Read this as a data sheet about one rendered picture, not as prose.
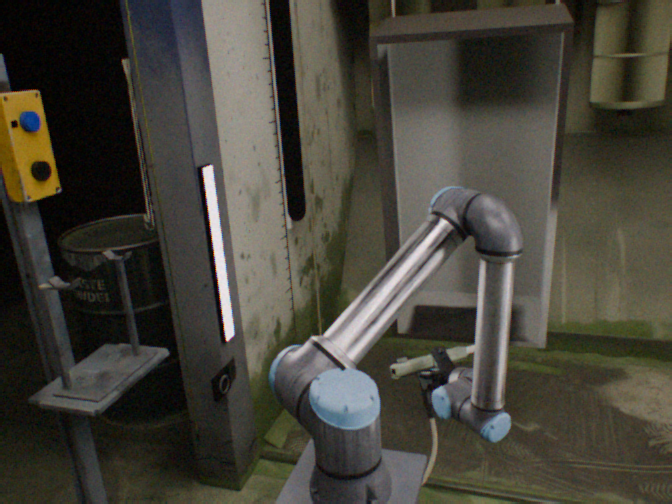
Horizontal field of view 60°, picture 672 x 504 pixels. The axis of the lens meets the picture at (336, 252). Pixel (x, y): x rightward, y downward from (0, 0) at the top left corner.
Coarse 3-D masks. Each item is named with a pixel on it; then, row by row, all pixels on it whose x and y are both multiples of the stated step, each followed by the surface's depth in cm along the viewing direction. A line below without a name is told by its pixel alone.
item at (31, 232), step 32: (0, 64) 139; (0, 192) 146; (32, 224) 150; (32, 256) 150; (32, 288) 154; (32, 320) 158; (64, 320) 162; (64, 352) 162; (64, 416) 167; (96, 480) 177
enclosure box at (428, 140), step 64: (384, 64) 206; (448, 64) 213; (512, 64) 208; (384, 128) 210; (448, 128) 225; (512, 128) 219; (384, 192) 208; (512, 192) 232; (448, 320) 247; (512, 320) 242
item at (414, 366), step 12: (456, 348) 210; (468, 348) 213; (408, 360) 203; (420, 360) 201; (432, 360) 204; (456, 360) 209; (396, 372) 197; (408, 372) 199; (420, 372) 201; (420, 384) 204; (432, 408) 202
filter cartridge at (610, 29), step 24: (600, 0) 272; (624, 0) 260; (648, 0) 258; (600, 24) 273; (624, 24) 264; (648, 24) 260; (600, 48) 274; (624, 48) 267; (648, 48) 263; (600, 72) 277; (624, 72) 270; (648, 72) 266; (600, 96) 279; (624, 96) 272; (648, 96) 269; (624, 120) 287
